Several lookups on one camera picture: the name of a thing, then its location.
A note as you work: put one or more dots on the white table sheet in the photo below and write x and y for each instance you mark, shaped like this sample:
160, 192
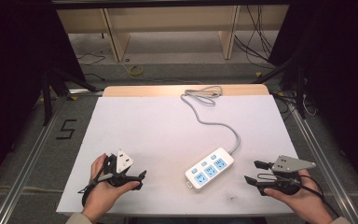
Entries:
155, 133

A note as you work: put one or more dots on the light wooden shelf unit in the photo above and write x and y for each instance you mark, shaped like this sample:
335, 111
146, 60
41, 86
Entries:
167, 18

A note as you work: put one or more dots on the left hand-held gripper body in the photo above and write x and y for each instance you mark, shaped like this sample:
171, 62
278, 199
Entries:
122, 161

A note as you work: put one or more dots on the dark curtain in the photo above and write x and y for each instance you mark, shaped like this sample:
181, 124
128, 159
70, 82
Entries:
12, 77
338, 77

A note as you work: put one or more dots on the aluminium floor rail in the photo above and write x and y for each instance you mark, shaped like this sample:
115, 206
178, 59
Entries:
28, 161
320, 155

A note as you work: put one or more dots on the white power strip blue sockets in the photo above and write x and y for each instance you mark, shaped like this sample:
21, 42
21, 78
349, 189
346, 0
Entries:
209, 169

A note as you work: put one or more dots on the person's right hand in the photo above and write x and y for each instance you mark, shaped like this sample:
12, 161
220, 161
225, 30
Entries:
307, 199

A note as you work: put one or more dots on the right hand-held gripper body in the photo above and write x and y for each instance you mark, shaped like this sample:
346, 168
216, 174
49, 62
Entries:
289, 164

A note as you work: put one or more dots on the black metal stand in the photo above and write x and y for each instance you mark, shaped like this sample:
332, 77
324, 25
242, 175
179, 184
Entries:
59, 87
292, 77

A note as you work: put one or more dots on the person's left hand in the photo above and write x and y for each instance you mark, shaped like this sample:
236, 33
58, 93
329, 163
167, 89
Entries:
101, 196

